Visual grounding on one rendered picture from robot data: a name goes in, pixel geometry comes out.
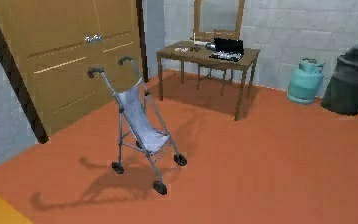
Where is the grey folding stroller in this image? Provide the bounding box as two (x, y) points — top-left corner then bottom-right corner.
(87, 55), (188, 196)

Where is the white candle stick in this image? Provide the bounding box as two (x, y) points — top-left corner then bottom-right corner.
(192, 32), (209, 46)

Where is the wooden framed window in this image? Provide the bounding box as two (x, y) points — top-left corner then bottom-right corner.
(192, 0), (246, 42)

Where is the brown wooden room door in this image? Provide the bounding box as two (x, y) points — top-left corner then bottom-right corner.
(0, 0), (145, 137)

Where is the teal gas cylinder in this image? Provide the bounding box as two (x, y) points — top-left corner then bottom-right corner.
(286, 57), (325, 105)

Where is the dark green bin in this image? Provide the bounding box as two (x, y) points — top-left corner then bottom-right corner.
(320, 42), (358, 116)

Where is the brown wooden table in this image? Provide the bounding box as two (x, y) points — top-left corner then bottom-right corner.
(155, 40), (261, 122)

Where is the black open laptop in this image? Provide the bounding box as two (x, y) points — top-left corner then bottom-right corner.
(208, 37), (245, 63)

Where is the silver round door handle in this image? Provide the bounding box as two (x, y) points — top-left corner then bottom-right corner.
(84, 33), (103, 45)

